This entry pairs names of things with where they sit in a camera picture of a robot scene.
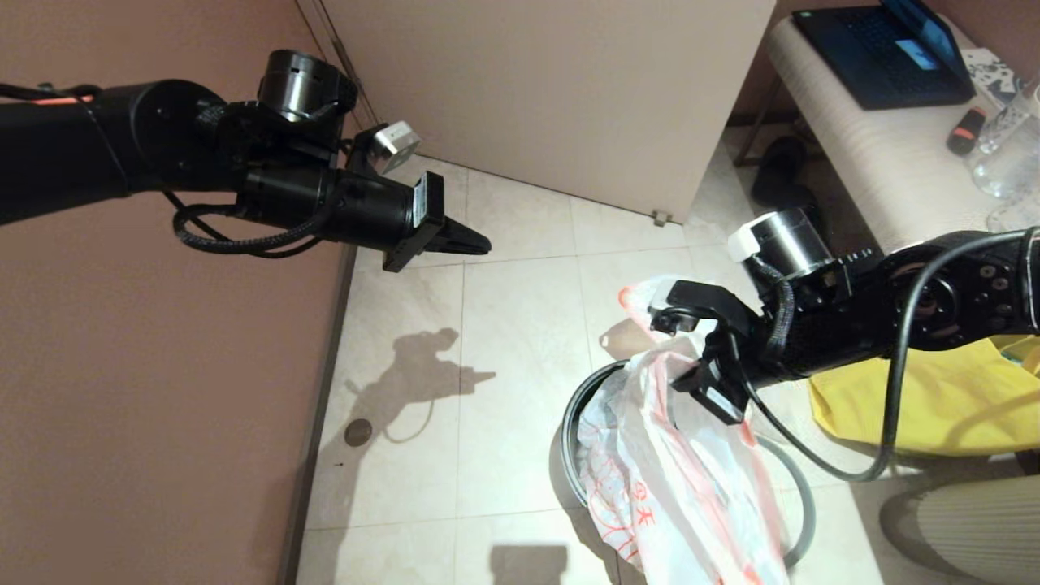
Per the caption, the white red-printed plastic bag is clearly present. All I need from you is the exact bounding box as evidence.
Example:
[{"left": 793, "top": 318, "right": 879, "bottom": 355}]
[{"left": 577, "top": 337, "right": 793, "bottom": 585}]

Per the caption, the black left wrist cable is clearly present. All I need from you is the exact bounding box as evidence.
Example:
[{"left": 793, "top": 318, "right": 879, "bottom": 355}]
[{"left": 0, "top": 81, "right": 344, "bottom": 260}]

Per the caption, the black round trash bin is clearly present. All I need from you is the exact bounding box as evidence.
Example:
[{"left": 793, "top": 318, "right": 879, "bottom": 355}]
[{"left": 562, "top": 362, "right": 636, "bottom": 509}]

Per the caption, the clear ribbed glass bottle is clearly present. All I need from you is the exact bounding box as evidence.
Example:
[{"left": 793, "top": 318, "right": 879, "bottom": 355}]
[{"left": 973, "top": 81, "right": 1040, "bottom": 159}]

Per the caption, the beige door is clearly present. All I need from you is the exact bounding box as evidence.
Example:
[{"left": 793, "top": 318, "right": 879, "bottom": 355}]
[{"left": 323, "top": 0, "right": 779, "bottom": 228}]

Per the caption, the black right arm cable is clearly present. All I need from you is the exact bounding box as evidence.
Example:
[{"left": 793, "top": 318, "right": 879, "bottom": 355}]
[{"left": 731, "top": 229, "right": 1040, "bottom": 483}]

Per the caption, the cream striped bench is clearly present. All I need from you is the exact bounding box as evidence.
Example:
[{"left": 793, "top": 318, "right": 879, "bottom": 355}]
[{"left": 735, "top": 18, "right": 1040, "bottom": 254}]

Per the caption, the white black patterned card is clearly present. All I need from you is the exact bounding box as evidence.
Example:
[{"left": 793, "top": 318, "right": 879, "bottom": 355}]
[{"left": 959, "top": 53, "right": 1021, "bottom": 111}]

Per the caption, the beige striped stool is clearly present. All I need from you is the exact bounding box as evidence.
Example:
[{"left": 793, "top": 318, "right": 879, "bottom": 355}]
[{"left": 879, "top": 475, "right": 1040, "bottom": 585}]

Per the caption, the clear glass cup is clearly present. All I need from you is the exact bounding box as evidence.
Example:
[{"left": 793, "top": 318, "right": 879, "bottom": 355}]
[
  {"left": 964, "top": 130, "right": 1040, "bottom": 203},
  {"left": 986, "top": 199, "right": 1040, "bottom": 235}
]

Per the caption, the grey plastic bin ring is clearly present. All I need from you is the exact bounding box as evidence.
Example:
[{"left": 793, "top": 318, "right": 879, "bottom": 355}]
[{"left": 754, "top": 435, "right": 817, "bottom": 570}]

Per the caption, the black orange handheld device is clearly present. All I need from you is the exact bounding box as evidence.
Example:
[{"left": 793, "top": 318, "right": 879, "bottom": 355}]
[{"left": 944, "top": 110, "right": 986, "bottom": 160}]

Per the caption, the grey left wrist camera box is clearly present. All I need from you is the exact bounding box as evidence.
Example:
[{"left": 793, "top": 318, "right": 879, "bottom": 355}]
[{"left": 370, "top": 120, "right": 423, "bottom": 176}]

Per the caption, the beige door frame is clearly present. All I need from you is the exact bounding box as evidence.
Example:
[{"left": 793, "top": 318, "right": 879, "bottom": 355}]
[{"left": 297, "top": 0, "right": 389, "bottom": 155}]

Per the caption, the yellow bag with black handle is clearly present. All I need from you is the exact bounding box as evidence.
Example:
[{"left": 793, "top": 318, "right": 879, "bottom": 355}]
[{"left": 810, "top": 335, "right": 1040, "bottom": 458}]

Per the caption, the dark blue laptop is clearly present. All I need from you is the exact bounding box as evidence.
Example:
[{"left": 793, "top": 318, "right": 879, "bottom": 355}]
[{"left": 791, "top": 0, "right": 975, "bottom": 115}]

